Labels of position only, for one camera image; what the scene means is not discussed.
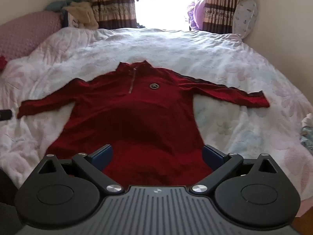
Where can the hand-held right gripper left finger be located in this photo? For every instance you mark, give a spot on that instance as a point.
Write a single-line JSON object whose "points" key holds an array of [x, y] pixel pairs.
{"points": [[102, 157]]}

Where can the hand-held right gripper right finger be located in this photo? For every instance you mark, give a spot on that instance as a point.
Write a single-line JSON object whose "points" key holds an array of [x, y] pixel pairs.
{"points": [[212, 157]]}

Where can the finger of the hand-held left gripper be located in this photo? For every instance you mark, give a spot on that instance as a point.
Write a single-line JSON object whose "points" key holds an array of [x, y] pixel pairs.
{"points": [[5, 114]]}

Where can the red long-sleeve shirt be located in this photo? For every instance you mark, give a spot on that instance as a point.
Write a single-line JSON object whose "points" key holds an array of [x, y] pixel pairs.
{"points": [[137, 117]]}

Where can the small red cloth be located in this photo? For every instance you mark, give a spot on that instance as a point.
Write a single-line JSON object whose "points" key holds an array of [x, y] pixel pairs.
{"points": [[2, 63]]}

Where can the pink pillow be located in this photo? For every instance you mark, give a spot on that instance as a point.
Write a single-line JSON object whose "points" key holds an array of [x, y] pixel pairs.
{"points": [[22, 34]]}

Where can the white and teal patterned cloth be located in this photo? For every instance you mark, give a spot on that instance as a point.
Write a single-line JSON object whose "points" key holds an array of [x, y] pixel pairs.
{"points": [[308, 134]]}

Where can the floral white blanket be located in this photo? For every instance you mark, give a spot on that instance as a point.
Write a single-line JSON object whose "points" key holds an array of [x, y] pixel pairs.
{"points": [[195, 51]]}

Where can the white printed cloth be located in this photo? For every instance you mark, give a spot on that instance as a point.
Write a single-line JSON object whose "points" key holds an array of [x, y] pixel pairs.
{"points": [[72, 20]]}

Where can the purple garment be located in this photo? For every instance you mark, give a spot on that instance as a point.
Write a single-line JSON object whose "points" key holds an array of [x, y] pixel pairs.
{"points": [[196, 14]]}

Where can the white printed pillow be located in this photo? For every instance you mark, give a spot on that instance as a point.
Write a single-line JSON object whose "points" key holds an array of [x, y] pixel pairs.
{"points": [[244, 17]]}

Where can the striped brown curtain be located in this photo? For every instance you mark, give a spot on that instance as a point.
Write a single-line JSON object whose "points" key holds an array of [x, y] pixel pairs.
{"points": [[112, 2], [221, 5]]}

